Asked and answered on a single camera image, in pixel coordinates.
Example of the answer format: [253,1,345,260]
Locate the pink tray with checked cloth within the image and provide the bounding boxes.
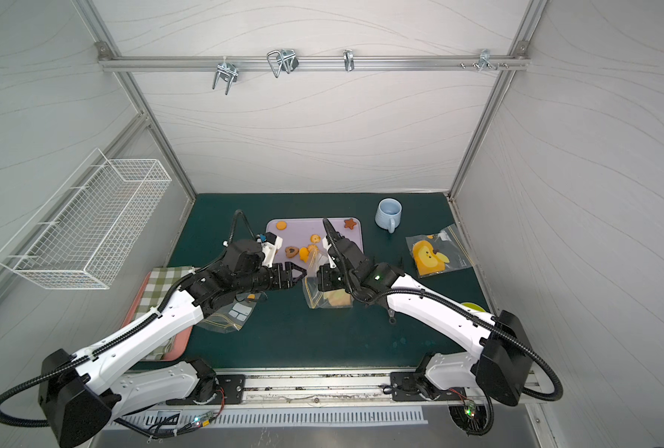
[123,266,194,362]

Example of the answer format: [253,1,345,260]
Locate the white wire basket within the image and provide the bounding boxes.
[0,149,171,290]

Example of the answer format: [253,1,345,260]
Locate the metal hook clamp middle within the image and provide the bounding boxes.
[266,49,300,78]

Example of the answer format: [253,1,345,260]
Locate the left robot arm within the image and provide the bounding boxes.
[0,233,307,447]

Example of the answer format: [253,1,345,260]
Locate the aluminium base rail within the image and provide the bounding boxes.
[216,367,414,409]

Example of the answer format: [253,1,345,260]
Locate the lilac plastic tray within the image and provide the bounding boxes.
[266,218,364,266]

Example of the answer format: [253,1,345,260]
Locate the metal hook clamp right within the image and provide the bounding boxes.
[459,49,508,72]

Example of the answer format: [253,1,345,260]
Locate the metal tongs on table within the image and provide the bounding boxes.
[387,310,397,325]

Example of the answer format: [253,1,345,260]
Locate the brown star cookie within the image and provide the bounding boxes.
[344,218,357,230]

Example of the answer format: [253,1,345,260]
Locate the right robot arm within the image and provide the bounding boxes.
[316,218,564,406]

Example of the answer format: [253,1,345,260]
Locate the brown heart cookie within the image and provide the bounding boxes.
[285,246,300,259]

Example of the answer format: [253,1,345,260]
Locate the green bowl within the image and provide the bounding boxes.
[461,302,487,313]

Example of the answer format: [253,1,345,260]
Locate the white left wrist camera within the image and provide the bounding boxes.
[257,231,283,268]

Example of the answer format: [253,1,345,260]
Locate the resealable bag with duck print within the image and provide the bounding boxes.
[197,292,267,334]

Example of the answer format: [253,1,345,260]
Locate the resealable bag table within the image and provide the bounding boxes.
[302,250,353,309]

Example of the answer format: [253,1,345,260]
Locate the light blue ceramic mug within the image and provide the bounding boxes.
[375,198,403,234]

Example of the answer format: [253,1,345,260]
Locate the aluminium cross rail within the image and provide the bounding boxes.
[99,53,531,73]

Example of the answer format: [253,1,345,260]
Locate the clear resealable bag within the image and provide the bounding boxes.
[406,224,473,277]

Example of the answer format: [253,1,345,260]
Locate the metal hook clamp left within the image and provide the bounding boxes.
[212,58,239,95]

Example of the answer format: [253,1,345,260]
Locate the metal hook clamp small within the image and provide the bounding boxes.
[343,50,354,72]

